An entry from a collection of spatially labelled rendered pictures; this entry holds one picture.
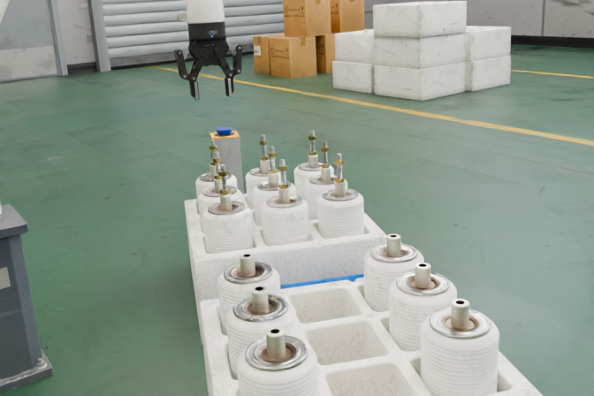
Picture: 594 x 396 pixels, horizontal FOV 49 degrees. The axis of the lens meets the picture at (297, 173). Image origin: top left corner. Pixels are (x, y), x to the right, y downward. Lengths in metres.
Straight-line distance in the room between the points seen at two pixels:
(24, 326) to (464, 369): 0.79
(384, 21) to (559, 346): 2.91
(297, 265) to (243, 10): 5.86
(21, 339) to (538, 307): 1.02
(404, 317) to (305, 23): 4.22
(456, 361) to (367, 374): 0.14
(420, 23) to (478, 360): 3.07
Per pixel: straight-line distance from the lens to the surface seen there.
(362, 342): 1.03
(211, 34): 1.32
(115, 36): 6.46
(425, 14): 3.81
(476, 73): 4.15
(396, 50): 3.95
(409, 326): 0.94
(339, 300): 1.12
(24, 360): 1.32
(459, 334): 0.84
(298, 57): 5.00
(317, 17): 5.10
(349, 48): 4.29
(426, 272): 0.94
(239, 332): 0.88
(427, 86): 3.86
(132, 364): 1.32
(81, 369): 1.34
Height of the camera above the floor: 0.67
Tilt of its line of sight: 16 degrees down
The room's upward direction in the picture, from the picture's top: 3 degrees counter-clockwise
